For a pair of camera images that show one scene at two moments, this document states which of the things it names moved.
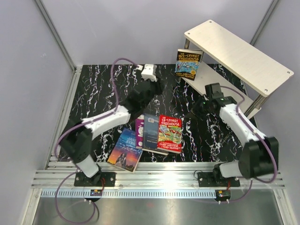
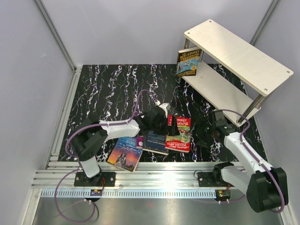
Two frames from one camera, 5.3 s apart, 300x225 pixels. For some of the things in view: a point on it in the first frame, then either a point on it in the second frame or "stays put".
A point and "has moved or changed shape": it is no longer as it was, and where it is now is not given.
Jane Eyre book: (125, 155) stays put
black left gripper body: (155, 87) → (161, 127)
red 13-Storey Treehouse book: (169, 133) has moved or changed shape
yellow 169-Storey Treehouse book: (187, 63) stays put
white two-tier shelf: (227, 63) stays put
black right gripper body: (201, 107) → (205, 133)
